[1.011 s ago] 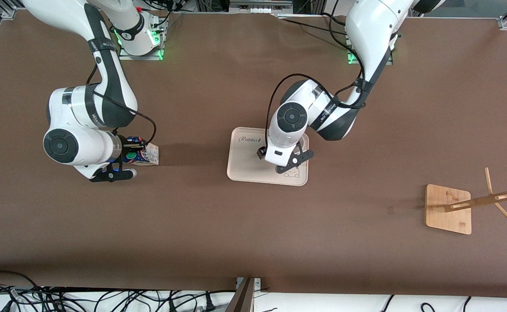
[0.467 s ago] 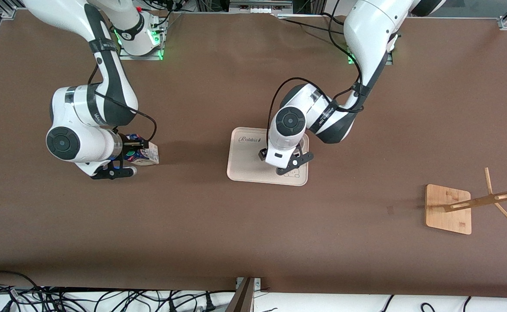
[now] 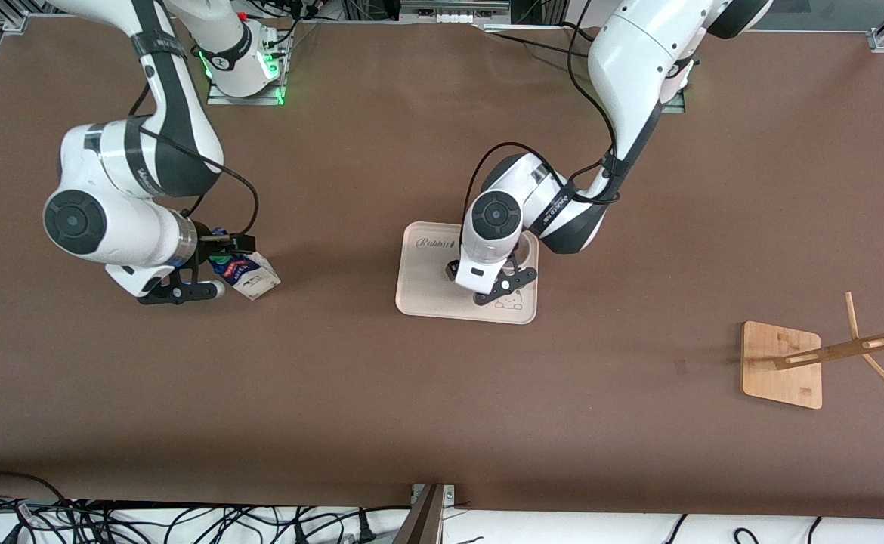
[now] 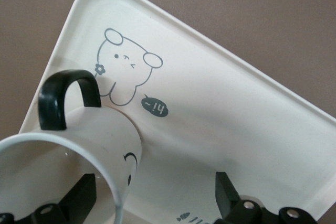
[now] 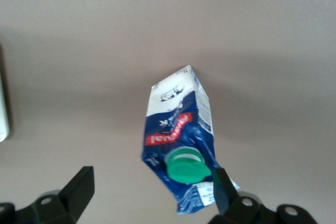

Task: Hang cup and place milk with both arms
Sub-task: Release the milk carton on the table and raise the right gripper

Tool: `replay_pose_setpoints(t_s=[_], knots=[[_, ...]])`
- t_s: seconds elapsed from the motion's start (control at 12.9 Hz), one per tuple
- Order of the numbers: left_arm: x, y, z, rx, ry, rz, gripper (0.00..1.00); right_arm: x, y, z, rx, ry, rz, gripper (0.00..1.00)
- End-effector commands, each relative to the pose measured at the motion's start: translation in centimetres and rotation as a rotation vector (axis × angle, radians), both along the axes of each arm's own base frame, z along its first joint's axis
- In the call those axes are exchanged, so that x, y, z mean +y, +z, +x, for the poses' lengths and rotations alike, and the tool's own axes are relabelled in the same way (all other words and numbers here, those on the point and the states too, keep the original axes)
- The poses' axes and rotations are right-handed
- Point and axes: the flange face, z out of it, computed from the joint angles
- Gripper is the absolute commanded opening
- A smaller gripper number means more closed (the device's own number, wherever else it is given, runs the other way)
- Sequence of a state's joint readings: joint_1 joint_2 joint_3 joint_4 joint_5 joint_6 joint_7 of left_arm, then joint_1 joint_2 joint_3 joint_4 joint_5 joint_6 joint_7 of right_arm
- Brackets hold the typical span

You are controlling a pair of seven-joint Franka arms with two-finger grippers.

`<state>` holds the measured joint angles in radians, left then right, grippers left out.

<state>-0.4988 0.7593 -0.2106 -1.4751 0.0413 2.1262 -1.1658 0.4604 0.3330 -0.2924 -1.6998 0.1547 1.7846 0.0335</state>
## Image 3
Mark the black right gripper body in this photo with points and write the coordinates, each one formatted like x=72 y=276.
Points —
x=205 y=241

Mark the blue white milk carton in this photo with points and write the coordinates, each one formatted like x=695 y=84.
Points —
x=253 y=279

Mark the white smiley mug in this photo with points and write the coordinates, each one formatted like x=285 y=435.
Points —
x=530 y=245

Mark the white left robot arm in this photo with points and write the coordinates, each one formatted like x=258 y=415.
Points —
x=638 y=60

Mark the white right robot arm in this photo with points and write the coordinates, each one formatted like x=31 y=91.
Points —
x=109 y=227

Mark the wooden cup rack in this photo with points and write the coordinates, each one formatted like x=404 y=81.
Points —
x=782 y=370

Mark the cream rabbit print tray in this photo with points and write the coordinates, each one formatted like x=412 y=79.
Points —
x=427 y=287

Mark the white power strip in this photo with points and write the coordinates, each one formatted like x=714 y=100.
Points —
x=449 y=13

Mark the black power plug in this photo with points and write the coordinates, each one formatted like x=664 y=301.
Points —
x=366 y=529

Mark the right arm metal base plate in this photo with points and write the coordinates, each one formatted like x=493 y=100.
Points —
x=223 y=100

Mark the metal camera stand post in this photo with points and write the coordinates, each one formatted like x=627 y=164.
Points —
x=421 y=521

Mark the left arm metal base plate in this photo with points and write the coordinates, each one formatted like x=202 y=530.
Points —
x=675 y=104

